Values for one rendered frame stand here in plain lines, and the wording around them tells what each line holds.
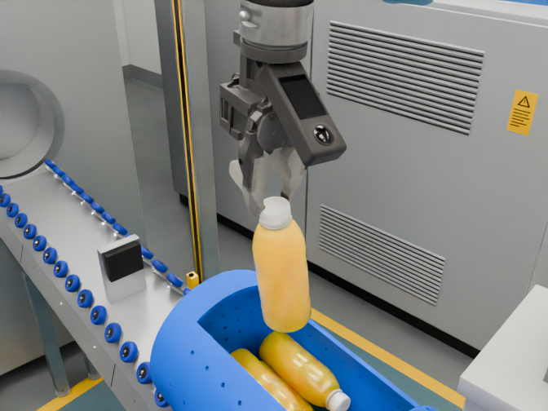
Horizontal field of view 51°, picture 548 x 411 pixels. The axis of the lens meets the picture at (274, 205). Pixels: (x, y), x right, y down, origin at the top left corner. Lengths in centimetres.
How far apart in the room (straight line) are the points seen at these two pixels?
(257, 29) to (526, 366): 72
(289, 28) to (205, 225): 117
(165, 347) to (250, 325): 22
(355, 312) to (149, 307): 155
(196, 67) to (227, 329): 70
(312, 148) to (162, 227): 292
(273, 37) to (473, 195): 175
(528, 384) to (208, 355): 51
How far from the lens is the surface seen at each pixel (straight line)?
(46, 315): 230
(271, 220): 69
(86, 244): 171
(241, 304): 109
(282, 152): 67
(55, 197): 198
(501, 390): 100
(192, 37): 147
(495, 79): 209
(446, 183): 229
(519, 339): 110
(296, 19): 58
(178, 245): 328
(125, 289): 147
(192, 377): 94
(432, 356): 268
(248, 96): 64
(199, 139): 156
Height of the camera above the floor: 186
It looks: 31 degrees down
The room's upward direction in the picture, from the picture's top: straight up
